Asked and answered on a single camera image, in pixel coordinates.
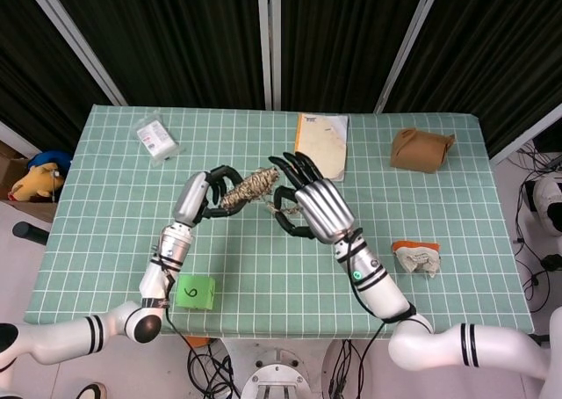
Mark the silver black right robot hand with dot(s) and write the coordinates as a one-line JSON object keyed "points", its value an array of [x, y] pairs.
{"points": [[325, 210]]}

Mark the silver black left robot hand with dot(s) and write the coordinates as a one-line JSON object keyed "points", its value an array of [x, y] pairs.
{"points": [[191, 199]]}

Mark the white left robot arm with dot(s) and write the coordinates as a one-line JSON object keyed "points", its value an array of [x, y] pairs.
{"points": [[173, 247]]}

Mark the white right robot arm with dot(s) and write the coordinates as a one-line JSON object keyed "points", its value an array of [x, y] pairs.
{"points": [[377, 289]]}

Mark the metal robot base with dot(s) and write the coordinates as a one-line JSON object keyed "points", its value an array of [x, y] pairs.
{"points": [[274, 377]]}

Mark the worn cream notebook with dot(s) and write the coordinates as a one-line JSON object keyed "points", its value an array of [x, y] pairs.
{"points": [[325, 144]]}

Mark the clear plastic packet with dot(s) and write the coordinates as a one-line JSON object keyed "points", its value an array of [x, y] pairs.
{"points": [[153, 137]]}

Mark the green checked tablecloth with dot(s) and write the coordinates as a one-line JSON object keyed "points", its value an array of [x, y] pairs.
{"points": [[263, 263]]}

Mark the green numbered cube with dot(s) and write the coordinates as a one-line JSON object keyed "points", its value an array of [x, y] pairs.
{"points": [[193, 291]]}

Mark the brown paper bag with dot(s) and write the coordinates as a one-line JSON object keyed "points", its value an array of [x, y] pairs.
{"points": [[417, 150]]}

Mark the small orange object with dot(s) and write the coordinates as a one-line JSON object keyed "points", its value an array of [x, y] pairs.
{"points": [[195, 343]]}

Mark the yellow plush toy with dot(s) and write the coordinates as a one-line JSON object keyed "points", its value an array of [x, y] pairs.
{"points": [[35, 183]]}

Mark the black curtain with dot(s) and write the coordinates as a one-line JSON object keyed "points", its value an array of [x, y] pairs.
{"points": [[342, 34], [175, 34], [496, 43], [26, 65]]}

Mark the black cylinder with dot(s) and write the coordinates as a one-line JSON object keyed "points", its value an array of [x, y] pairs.
{"points": [[28, 233]]}

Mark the brown cardboard box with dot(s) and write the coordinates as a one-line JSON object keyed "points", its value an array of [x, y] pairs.
{"points": [[11, 166]]}

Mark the white round device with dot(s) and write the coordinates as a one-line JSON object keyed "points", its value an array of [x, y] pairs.
{"points": [[546, 203]]}

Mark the white frame post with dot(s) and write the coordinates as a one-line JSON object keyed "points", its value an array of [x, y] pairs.
{"points": [[408, 43], [74, 38], [275, 43], [13, 136], [527, 137]]}

